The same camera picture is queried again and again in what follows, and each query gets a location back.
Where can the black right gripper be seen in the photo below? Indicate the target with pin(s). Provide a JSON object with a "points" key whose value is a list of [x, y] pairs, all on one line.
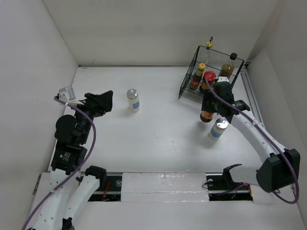
{"points": [[208, 104]]}

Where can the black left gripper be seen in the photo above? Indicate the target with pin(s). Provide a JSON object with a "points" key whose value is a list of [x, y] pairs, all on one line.
{"points": [[100, 103]]}

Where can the red lid jar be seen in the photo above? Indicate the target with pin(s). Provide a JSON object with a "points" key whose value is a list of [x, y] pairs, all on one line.
{"points": [[206, 117], [208, 79]]}

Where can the yellow cap sauce bottle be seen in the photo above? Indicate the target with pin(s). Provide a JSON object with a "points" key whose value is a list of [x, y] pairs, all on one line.
{"points": [[196, 78]]}

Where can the dark soy sauce bottle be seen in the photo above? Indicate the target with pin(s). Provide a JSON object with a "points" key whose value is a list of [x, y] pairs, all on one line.
{"points": [[228, 67]]}

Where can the clear glass oil bottle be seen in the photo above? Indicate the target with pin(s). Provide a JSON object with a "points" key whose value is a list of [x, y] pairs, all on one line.
{"points": [[207, 50]]}

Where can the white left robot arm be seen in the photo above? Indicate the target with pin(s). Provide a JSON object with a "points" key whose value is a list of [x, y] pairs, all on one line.
{"points": [[76, 137]]}

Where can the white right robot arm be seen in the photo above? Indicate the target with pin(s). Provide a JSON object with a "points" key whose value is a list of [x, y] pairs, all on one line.
{"points": [[280, 166]]}

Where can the right white salt jar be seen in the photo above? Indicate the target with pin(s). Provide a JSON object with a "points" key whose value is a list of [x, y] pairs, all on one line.
{"points": [[219, 127]]}

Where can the white salt jar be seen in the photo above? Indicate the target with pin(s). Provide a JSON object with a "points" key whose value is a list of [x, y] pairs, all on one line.
{"points": [[133, 98], [219, 127]]}

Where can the left white salt jar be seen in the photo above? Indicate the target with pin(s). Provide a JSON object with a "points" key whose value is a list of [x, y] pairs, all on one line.
{"points": [[133, 98]]}

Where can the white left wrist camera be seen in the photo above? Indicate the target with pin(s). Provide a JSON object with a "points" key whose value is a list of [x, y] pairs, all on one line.
{"points": [[67, 94]]}

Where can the black wire rack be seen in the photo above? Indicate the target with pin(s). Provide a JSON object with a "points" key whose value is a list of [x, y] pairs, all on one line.
{"points": [[214, 63]]}

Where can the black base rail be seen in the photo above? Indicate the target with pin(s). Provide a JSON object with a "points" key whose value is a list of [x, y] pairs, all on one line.
{"points": [[217, 188]]}

